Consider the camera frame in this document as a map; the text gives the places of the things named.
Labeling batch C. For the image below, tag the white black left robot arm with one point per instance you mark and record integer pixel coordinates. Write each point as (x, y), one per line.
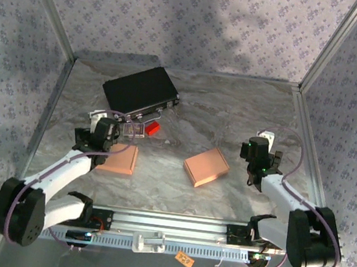
(22, 212)

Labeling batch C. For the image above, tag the black left controller board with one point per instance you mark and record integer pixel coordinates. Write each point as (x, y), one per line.
(76, 235)

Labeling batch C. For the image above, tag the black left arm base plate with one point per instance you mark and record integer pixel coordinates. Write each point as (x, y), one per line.
(106, 220)

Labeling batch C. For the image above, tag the aluminium table side rail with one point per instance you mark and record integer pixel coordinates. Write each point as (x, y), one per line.
(48, 108)
(299, 106)

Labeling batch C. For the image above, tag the aluminium frame post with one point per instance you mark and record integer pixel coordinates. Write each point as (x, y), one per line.
(53, 10)
(335, 45)

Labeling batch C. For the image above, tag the small white scrap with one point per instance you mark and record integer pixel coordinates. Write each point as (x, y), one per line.
(166, 141)

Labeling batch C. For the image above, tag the tan cardboard box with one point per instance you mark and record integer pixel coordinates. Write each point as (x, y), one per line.
(121, 160)
(207, 166)

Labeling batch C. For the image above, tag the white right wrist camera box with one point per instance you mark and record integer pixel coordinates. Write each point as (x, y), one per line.
(266, 137)

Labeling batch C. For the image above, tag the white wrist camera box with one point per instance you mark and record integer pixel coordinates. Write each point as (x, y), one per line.
(266, 137)
(97, 116)

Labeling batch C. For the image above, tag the white plastic bracket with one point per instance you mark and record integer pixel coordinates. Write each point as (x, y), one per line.
(149, 242)

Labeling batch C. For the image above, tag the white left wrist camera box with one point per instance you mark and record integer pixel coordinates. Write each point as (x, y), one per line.
(97, 116)

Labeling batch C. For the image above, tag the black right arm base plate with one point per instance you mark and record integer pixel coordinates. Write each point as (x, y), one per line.
(234, 236)

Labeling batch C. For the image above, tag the aluminium mounting rail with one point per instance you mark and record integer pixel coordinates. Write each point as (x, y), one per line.
(170, 227)

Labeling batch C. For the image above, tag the clear plastic card case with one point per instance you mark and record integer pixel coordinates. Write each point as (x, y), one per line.
(135, 130)

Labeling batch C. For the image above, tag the black briefcase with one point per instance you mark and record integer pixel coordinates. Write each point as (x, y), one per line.
(138, 92)

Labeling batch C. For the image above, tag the orange tag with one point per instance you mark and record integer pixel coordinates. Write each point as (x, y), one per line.
(184, 259)

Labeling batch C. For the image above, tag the black right controller board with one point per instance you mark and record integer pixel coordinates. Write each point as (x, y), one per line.
(259, 260)

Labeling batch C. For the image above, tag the small red box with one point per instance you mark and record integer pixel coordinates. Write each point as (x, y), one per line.
(153, 128)

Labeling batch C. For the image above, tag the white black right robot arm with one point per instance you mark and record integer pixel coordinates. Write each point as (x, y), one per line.
(312, 241)

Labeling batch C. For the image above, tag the black controller board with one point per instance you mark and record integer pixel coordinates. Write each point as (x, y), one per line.
(259, 260)
(76, 235)

